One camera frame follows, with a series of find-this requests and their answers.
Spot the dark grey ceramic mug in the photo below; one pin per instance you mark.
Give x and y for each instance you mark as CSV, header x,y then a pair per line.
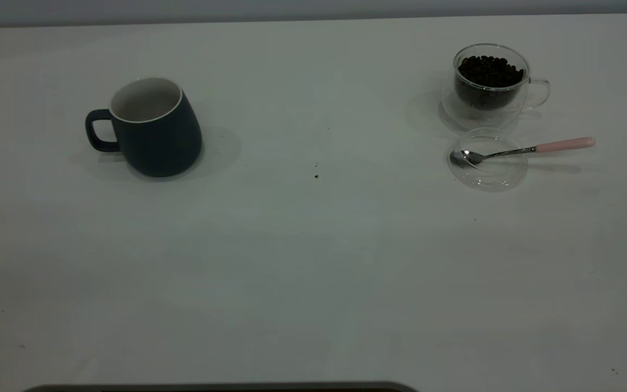
x,y
158,139

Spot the dark coffee beans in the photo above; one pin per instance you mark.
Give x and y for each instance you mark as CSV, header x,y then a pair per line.
x,y
489,73

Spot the clear glass saucer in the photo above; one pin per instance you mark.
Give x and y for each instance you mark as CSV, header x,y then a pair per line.
x,y
449,114

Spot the small clear glass dish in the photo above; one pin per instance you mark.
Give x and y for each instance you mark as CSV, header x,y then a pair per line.
x,y
490,174

